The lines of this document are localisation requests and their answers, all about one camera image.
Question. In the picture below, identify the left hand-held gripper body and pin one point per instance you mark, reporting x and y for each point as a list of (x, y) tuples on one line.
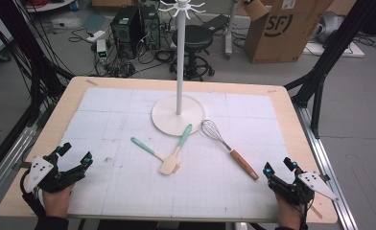
[(37, 171)]

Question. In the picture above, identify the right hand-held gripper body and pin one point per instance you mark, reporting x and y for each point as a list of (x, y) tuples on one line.
[(294, 191)]

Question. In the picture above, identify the white utensil rack with hooks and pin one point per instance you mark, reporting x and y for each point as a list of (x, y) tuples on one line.
[(178, 64)]

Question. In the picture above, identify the person's right hand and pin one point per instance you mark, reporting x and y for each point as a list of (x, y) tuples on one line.
[(290, 215)]

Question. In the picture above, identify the person's left hand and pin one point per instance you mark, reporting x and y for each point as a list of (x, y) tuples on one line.
[(56, 204)]

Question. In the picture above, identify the white grid mat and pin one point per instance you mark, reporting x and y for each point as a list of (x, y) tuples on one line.
[(112, 179)]

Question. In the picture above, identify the tan tape strip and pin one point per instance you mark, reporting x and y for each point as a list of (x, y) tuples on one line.
[(91, 82)]

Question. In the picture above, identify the white device with green display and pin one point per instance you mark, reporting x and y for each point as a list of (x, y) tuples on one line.
[(101, 49)]

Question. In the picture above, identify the white power strip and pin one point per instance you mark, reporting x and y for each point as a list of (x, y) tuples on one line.
[(96, 36)]

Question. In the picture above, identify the flat white board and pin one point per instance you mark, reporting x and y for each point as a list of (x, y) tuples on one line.
[(333, 51)]

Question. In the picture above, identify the black computer tower with sticker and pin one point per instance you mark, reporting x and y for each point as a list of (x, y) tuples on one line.
[(125, 32)]

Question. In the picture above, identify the large printed cardboard box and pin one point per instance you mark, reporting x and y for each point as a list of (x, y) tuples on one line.
[(278, 28)]

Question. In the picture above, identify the round white table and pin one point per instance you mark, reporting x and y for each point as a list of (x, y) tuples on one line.
[(48, 5)]

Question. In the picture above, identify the silver grey bag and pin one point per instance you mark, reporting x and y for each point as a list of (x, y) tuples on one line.
[(330, 25)]

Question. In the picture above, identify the white stand leg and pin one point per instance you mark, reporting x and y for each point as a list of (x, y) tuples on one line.
[(231, 28)]

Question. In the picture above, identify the black round stool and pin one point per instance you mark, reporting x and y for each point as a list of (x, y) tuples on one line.
[(192, 36)]

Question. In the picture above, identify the aluminium rail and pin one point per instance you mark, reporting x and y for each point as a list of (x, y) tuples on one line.
[(326, 159), (7, 163)]

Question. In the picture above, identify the black metal frame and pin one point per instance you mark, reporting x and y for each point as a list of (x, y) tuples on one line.
[(330, 48), (32, 57)]

